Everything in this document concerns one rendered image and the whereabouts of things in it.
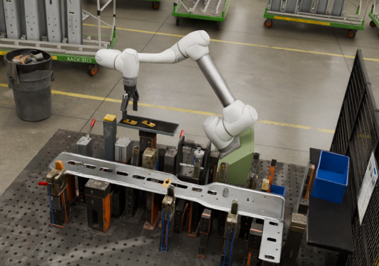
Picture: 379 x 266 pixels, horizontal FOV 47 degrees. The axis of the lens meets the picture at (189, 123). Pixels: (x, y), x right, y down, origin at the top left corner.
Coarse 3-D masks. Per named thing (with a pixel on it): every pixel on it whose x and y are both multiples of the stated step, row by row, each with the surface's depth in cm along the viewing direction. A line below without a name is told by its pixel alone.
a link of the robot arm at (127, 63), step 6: (120, 54) 258; (126, 54) 250; (132, 54) 250; (114, 60) 256; (120, 60) 253; (126, 60) 251; (132, 60) 251; (138, 60) 255; (114, 66) 257; (120, 66) 254; (126, 66) 252; (132, 66) 253; (138, 66) 256; (126, 72) 254; (132, 72) 254
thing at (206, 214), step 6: (204, 210) 234; (210, 210) 234; (204, 216) 230; (210, 216) 231; (204, 222) 231; (204, 228) 233; (204, 234) 236; (204, 240) 238; (198, 246) 250; (204, 246) 240; (198, 252) 243; (204, 252) 242; (204, 258) 243
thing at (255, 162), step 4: (256, 152) 246; (256, 156) 242; (252, 160) 247; (256, 160) 247; (252, 164) 248; (256, 164) 248; (252, 168) 249; (256, 168) 248; (252, 172) 250; (256, 172) 249
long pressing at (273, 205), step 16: (64, 160) 263; (80, 160) 264; (96, 160) 265; (96, 176) 251; (112, 176) 252; (128, 176) 253; (144, 176) 255; (160, 176) 256; (160, 192) 243; (176, 192) 244; (192, 192) 245; (240, 192) 248; (256, 192) 249; (224, 208) 235; (240, 208) 236; (256, 208) 237; (272, 208) 238
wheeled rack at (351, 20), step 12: (348, 0) 897; (360, 0) 891; (264, 12) 867; (276, 12) 862; (300, 12) 875; (312, 12) 873; (348, 12) 914; (324, 24) 841; (336, 24) 837; (348, 24) 835; (360, 24) 836
